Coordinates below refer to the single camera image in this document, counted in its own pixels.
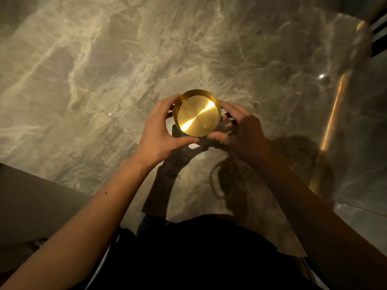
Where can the person's left hand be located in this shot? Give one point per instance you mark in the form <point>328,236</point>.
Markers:
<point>155,138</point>

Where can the person's right hand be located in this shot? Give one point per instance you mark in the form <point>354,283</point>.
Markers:
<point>248,138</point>

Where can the person's left thumb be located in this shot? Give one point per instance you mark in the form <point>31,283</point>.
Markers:
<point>186,141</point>

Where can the person's right thumb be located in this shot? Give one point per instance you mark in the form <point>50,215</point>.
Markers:
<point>219,136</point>

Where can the person's right middle finger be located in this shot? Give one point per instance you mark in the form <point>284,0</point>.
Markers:
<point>226,117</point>

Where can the round gold metal dish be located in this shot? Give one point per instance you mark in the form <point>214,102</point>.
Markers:
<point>196,116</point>

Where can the person's left forearm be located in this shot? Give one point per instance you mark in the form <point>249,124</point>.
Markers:
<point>90,214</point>

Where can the person's right forearm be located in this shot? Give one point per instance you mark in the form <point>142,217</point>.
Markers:
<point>317,223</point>

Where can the person's black clothing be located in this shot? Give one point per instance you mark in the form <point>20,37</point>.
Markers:
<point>196,253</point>

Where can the grey cabinet panel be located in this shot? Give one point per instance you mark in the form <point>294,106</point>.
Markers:
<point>30,202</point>

